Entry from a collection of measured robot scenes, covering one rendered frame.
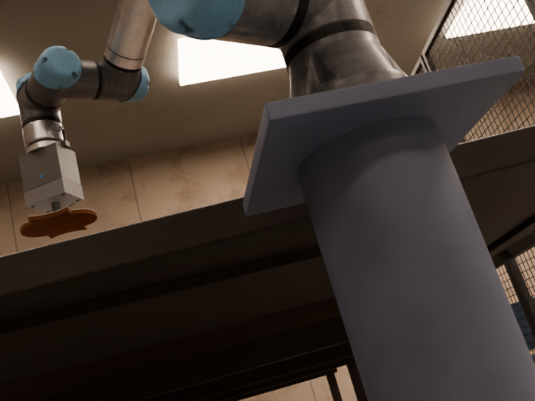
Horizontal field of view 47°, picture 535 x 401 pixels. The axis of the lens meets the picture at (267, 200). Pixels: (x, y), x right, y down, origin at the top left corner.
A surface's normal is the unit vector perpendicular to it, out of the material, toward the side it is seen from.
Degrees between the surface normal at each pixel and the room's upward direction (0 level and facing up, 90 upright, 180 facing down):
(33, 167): 90
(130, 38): 146
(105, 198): 90
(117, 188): 90
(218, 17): 169
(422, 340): 90
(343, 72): 75
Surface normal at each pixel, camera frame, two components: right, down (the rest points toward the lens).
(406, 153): 0.19, -0.36
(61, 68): 0.54, -0.41
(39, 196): -0.29, -0.23
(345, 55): -0.15, -0.53
